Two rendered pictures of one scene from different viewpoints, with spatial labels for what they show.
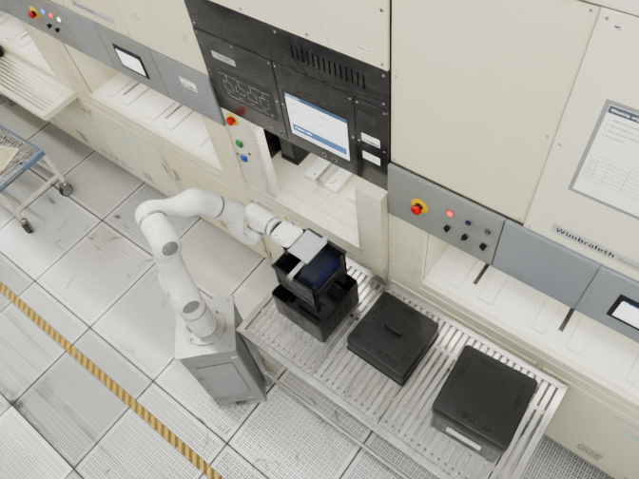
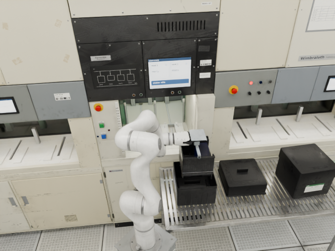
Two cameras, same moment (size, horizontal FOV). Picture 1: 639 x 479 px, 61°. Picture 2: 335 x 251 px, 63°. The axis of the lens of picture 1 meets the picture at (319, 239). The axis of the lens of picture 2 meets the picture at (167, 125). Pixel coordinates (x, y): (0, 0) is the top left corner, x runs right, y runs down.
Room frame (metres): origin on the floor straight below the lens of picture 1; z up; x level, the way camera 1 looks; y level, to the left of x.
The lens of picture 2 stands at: (0.42, 1.29, 2.31)
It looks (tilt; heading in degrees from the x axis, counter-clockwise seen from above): 34 degrees down; 309
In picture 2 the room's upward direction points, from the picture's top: 2 degrees counter-clockwise
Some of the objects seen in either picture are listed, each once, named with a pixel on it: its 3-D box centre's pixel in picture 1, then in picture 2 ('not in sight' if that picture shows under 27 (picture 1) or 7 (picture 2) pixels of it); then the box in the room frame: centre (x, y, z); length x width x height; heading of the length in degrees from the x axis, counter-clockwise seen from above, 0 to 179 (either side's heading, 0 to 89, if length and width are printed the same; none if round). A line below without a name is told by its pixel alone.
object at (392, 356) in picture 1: (393, 335); (241, 175); (0.93, -0.23, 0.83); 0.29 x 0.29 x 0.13; 42
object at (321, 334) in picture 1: (316, 296); (193, 182); (1.17, 0.06, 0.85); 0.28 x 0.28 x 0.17; 42
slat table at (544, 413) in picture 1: (391, 385); (241, 218); (0.86, -0.21, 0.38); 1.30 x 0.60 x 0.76; 44
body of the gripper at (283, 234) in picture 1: (286, 235); (180, 138); (1.25, 0.13, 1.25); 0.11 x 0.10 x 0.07; 42
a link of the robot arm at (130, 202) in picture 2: (181, 290); (136, 208); (1.20, 0.61, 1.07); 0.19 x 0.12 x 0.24; 25
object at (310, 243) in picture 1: (310, 266); (195, 153); (1.17, 0.06, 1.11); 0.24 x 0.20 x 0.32; 132
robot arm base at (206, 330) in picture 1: (199, 317); (145, 233); (1.17, 0.59, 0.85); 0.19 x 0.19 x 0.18
